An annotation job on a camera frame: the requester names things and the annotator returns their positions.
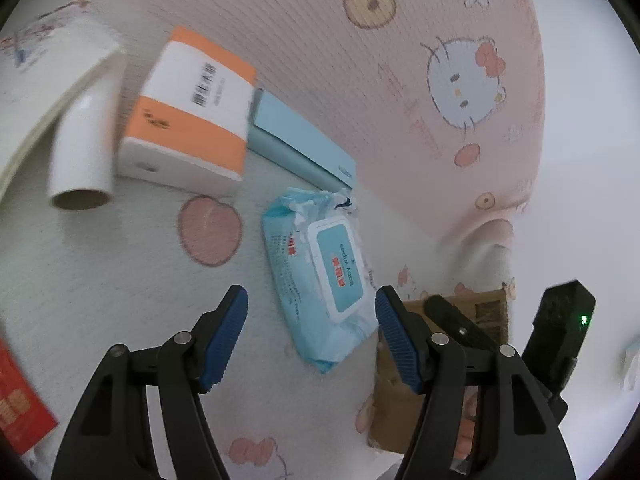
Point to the white printed bed sheet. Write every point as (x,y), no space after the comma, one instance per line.
(115,285)

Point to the brown cardboard box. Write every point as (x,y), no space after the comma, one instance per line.
(395,410)

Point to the light blue case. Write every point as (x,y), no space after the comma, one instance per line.
(295,135)

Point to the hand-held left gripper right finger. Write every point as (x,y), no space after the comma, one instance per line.
(397,337)

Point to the white paper tube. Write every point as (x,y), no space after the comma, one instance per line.
(85,155)

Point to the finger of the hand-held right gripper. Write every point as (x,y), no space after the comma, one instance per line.
(457,322)

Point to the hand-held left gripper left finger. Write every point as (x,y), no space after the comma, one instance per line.
(227,332)

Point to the orange and white tissue box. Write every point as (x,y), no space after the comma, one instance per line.
(187,120)

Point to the white book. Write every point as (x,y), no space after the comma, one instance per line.
(45,70)

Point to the pink cat print blanket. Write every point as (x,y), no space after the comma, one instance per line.
(380,75)

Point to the blue baby wipes pack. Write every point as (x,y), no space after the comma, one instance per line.
(320,280)

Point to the red packet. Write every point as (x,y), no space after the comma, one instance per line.
(17,405)

